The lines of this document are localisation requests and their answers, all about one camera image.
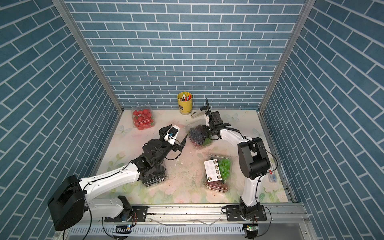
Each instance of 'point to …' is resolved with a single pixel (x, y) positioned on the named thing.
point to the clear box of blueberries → (195, 135)
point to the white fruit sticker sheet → (212, 170)
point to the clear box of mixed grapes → (225, 165)
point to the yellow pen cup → (185, 102)
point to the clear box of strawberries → (142, 116)
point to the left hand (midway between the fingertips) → (182, 131)
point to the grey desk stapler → (197, 113)
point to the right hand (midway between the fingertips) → (204, 130)
